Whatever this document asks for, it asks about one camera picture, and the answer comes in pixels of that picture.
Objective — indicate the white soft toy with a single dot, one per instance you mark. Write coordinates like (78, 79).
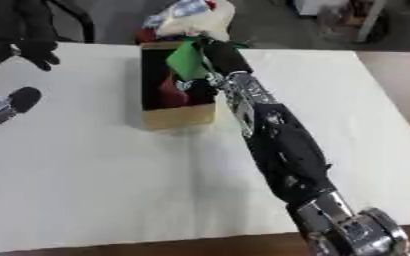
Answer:
(201, 22)

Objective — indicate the black chair leg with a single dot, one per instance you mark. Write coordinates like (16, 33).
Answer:
(81, 22)

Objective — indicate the person's hand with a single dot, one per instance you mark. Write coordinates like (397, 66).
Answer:
(38, 50)

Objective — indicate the white table leg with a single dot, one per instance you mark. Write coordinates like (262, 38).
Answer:
(369, 20)

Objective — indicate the person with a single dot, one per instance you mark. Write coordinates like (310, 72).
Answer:
(16, 20)

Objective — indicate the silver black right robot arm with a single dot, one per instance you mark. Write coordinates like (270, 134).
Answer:
(289, 150)

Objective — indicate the dark red toy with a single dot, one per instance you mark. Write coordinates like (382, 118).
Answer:
(173, 94)

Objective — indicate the tan cardboard box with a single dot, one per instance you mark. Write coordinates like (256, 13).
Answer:
(178, 117)

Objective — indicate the green toy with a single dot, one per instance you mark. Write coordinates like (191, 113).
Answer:
(185, 60)

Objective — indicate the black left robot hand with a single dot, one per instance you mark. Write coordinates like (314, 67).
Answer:
(25, 98)

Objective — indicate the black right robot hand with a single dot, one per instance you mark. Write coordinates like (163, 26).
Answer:
(227, 57)

